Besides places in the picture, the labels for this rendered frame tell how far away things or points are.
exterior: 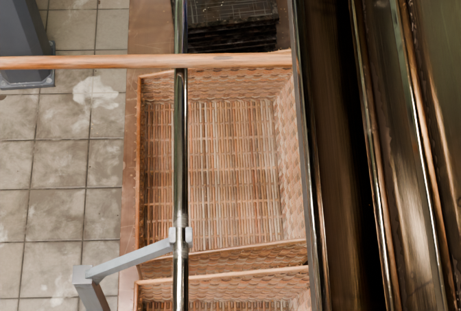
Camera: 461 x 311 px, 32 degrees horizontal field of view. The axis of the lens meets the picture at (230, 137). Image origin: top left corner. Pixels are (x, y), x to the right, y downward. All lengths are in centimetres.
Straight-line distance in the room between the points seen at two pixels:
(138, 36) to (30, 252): 86
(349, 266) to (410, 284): 12
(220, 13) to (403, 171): 111
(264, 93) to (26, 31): 96
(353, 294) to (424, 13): 45
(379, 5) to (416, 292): 50
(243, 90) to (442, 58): 132
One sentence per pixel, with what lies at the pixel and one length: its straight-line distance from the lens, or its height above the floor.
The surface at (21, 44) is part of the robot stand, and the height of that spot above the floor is 27.
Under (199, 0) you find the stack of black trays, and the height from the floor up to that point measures 83.
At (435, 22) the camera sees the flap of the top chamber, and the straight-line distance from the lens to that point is 106.
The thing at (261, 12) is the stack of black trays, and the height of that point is 83.
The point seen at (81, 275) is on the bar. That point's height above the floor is 95.
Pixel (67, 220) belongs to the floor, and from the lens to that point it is 286.
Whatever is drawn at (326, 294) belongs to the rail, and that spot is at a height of 144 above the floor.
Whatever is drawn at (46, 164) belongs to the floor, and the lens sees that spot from 297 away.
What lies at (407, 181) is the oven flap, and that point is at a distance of 122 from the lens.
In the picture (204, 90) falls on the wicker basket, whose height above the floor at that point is 66.
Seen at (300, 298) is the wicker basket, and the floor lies 66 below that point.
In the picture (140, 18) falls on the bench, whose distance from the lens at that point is 253.
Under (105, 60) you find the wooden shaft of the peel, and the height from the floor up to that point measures 117.
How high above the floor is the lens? 259
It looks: 61 degrees down
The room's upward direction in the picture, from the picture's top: 1 degrees clockwise
